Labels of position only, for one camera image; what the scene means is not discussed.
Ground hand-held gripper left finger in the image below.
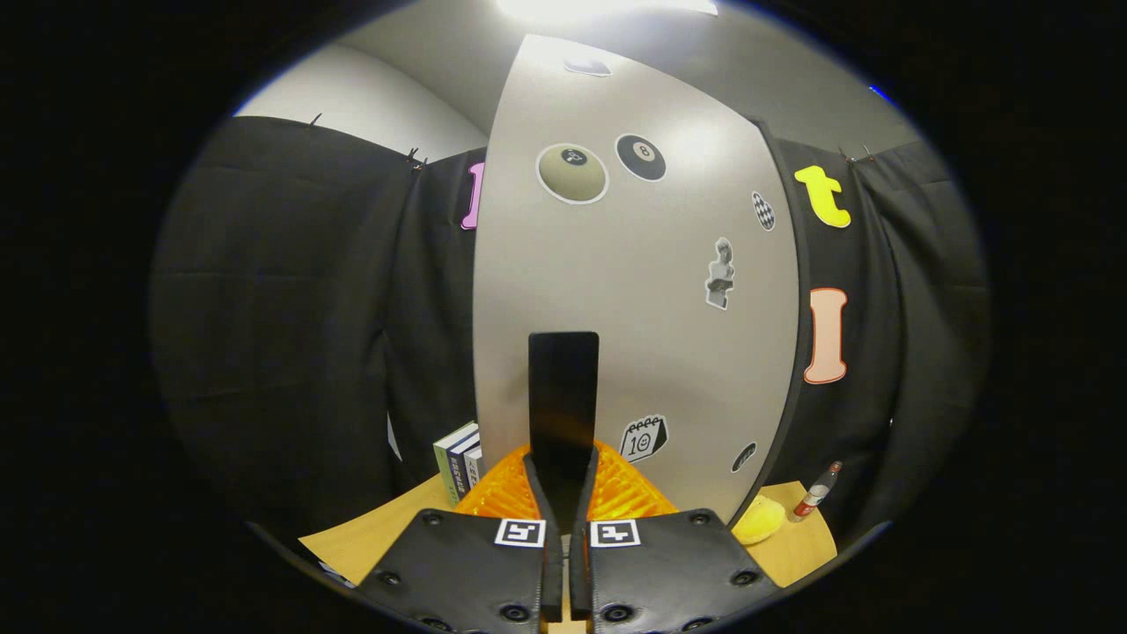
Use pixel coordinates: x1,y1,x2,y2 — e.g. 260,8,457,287
357,443,564,634

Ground dark blue book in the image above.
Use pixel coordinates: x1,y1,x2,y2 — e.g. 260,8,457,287
449,431,482,498

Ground clear bottle with red label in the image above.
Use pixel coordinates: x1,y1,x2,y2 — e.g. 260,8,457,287
788,461,843,522

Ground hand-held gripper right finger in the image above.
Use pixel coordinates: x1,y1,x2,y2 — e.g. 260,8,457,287
568,443,780,634

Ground dark grey shoe cabinet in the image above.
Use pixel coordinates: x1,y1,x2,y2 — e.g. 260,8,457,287
748,114,815,520

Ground ceiling light panel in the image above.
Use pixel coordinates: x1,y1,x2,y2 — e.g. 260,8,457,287
497,0,718,23

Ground black backdrop cloth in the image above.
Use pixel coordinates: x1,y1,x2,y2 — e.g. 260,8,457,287
150,114,991,538

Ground black door handle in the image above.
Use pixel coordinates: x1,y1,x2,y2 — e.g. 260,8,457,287
528,332,600,512

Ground grey shoe cabinet door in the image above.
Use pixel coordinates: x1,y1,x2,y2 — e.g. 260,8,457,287
473,33,802,525

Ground green and white book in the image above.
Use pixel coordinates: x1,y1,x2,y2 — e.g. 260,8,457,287
433,423,481,507

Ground yellow plush toy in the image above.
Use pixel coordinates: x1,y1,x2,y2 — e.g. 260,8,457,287
731,495,786,547

